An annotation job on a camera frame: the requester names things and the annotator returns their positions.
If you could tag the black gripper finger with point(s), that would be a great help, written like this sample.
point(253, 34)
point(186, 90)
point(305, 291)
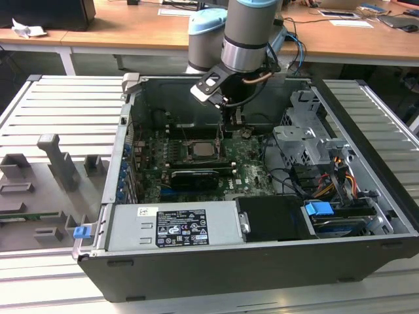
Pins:
point(228, 121)
point(239, 117)

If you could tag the silver CPU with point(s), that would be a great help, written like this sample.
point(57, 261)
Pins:
point(203, 150)

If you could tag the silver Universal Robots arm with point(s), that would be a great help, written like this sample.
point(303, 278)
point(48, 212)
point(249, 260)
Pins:
point(248, 29)

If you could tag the CPU socket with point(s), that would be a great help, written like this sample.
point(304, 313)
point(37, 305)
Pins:
point(196, 160)

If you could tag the blue expansion slot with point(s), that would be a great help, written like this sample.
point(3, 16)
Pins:
point(170, 193)

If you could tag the coin cell battery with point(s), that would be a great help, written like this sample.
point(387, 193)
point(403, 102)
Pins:
point(247, 133)

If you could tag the black RAM slots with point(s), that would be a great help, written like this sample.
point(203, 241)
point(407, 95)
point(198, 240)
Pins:
point(196, 131)

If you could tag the RAM stick with white clips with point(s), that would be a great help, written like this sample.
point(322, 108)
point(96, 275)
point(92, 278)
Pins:
point(209, 164)

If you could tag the green motherboard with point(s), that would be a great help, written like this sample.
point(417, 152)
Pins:
point(252, 173)

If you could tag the metal disk bay cage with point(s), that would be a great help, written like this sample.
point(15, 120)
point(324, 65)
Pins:
point(294, 137)

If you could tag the black graphics card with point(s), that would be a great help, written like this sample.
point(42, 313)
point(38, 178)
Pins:
point(193, 180)

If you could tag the white paper sheet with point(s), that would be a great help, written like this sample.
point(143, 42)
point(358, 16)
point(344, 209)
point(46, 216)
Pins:
point(351, 23)
point(171, 11)

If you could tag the black plastic shroud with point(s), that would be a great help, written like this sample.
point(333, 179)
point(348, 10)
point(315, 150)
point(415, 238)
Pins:
point(275, 217)

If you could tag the hard disk in blue carrier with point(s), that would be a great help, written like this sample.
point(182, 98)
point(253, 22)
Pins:
point(317, 208)

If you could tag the grey power supply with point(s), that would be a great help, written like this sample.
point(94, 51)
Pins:
point(131, 229)

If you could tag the long wooden desk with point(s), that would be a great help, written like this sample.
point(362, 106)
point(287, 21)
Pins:
point(98, 36)

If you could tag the black open PC case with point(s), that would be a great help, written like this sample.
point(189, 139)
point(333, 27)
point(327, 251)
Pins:
point(229, 271)

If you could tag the grey laptop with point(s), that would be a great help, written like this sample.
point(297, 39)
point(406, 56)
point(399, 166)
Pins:
point(397, 21)

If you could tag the blue case latch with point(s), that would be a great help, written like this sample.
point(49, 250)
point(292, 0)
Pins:
point(82, 232)

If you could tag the black computer mouse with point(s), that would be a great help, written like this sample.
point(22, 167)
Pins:
point(410, 28)

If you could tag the grey parts rack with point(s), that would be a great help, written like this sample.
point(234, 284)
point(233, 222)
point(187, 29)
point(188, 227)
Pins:
point(42, 196)

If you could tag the black box on desk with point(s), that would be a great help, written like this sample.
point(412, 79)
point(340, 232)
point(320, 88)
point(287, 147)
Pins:
point(42, 13)

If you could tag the short wooden desk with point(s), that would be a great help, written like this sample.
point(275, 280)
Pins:
point(32, 41)

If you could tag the crumpled white paper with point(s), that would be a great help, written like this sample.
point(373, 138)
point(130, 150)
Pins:
point(27, 30)

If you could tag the green RAM stick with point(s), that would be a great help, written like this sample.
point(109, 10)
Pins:
point(29, 216)

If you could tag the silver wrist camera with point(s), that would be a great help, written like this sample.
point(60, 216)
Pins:
point(203, 93)

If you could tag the tablet with white frame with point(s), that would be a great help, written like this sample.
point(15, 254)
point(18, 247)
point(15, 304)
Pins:
point(338, 13)

